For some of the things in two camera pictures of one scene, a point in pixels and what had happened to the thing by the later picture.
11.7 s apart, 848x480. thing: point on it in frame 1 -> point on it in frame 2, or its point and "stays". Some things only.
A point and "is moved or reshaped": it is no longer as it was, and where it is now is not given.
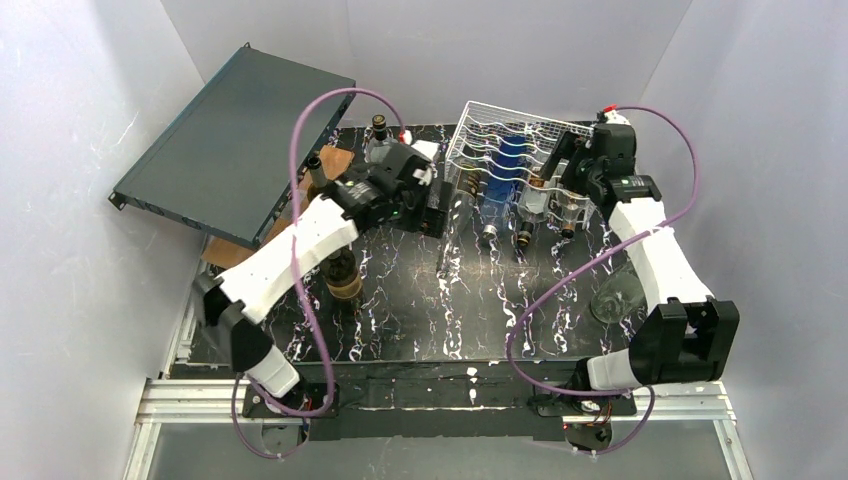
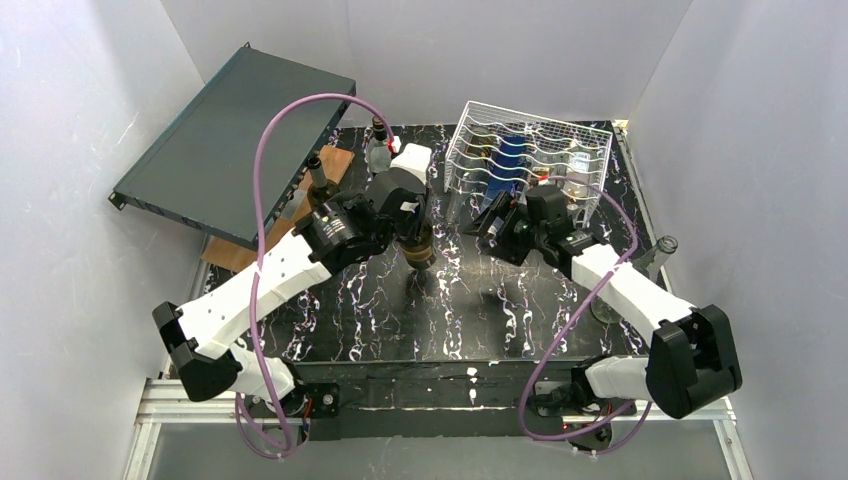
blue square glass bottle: x=506 y=173 stays
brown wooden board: x=218 y=254 stays
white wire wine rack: x=503 y=153 stays
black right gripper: x=568 y=171 -> x=496 y=216
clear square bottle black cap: x=378 y=146 stays
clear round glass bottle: x=467 y=194 is moved or reshaped
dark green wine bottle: x=342 y=276 -> x=415 y=234
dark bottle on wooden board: x=318 y=177 stays
